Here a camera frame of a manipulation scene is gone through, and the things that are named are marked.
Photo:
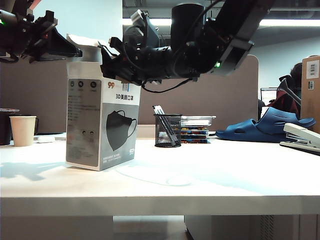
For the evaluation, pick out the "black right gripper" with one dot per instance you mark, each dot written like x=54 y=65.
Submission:
x=150 y=62

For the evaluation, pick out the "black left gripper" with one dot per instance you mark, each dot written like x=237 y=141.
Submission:
x=40 y=37

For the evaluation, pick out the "white grey mask box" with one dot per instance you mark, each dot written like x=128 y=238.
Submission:
x=100 y=130

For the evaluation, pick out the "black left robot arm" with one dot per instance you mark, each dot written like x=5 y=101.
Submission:
x=12 y=32

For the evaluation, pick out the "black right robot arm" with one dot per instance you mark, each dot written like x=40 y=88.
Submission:
x=225 y=32

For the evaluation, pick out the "brown cardboard box with label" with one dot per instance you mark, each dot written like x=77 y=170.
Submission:
x=311 y=100

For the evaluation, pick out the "pens in holder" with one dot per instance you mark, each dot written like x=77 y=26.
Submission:
x=156 y=110

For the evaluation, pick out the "clear pen with black cap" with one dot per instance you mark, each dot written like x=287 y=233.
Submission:
x=160 y=110

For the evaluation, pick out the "beige paper cup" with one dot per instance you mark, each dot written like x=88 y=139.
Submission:
x=23 y=131

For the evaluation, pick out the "white earbuds case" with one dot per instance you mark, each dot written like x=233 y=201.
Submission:
x=46 y=139

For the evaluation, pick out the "black mesh pen holder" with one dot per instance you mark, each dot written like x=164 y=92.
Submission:
x=167 y=132

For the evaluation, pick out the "black mug with lid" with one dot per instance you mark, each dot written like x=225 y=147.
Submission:
x=5 y=127

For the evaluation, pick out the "clear plastic tray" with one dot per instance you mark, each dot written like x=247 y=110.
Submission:
x=200 y=118

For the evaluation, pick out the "brown desk partition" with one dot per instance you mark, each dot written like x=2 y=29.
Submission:
x=212 y=100

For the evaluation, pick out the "colourful thin book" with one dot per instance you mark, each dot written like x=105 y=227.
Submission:
x=195 y=128
x=195 y=137
x=195 y=132
x=195 y=141

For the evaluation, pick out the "flat-lying blue rubber slipper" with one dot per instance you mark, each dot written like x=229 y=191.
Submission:
x=240 y=132

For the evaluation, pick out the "computer monitor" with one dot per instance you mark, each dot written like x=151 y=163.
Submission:
x=268 y=96

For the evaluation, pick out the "tilted blue rubber slipper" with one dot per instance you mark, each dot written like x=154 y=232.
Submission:
x=280 y=118

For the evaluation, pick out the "long ceiling light strip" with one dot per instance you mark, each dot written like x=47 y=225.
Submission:
x=287 y=22

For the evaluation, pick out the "black office chair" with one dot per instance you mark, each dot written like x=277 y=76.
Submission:
x=290 y=90

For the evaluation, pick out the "seated person in red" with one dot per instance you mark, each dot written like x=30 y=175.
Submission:
x=287 y=102

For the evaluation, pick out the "beige metal stapler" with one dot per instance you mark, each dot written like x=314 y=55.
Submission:
x=302 y=136

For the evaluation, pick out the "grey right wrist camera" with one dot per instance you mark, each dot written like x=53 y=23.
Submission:
x=142 y=22

